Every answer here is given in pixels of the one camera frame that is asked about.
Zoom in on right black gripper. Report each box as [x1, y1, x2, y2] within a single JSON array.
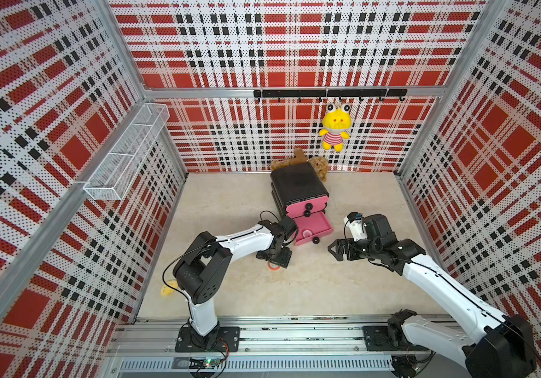
[[328, 237, 381, 260]]

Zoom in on black drawer cabinet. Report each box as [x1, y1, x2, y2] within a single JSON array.
[[270, 162, 329, 217]]

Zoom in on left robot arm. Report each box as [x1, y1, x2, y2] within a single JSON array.
[[173, 216, 298, 353]]

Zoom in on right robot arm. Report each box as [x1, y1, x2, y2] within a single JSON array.
[[328, 212, 539, 377]]

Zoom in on brown teddy bear plush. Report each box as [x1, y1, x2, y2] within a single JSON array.
[[270, 147, 329, 182]]

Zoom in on yellow frog plush toy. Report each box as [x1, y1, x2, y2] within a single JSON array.
[[319, 103, 352, 152]]

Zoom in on yellow banana toy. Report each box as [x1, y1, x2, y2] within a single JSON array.
[[160, 280, 179, 298]]

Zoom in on green circuit board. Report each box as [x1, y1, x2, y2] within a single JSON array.
[[189, 358, 223, 370]]

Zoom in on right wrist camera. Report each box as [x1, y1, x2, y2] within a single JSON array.
[[344, 212, 368, 242]]

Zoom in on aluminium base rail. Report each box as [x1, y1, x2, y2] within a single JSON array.
[[104, 316, 498, 374]]

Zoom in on black hook rail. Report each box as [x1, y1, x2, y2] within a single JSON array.
[[253, 88, 408, 99]]

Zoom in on white wire mesh basket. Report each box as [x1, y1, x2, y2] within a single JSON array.
[[84, 103, 170, 201]]

